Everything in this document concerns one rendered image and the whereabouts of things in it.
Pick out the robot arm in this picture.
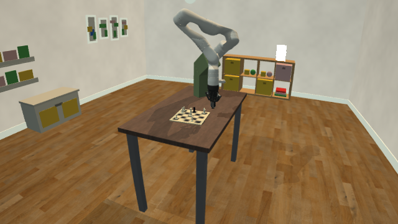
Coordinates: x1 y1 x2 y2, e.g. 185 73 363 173
173 9 239 86

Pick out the chessboard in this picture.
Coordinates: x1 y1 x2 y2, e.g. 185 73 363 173
170 109 210 126

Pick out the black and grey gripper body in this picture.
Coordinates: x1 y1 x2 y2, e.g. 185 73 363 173
208 85 219 98

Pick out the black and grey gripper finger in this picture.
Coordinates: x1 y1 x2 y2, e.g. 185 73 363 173
205 92 213 107
212 93 221 108

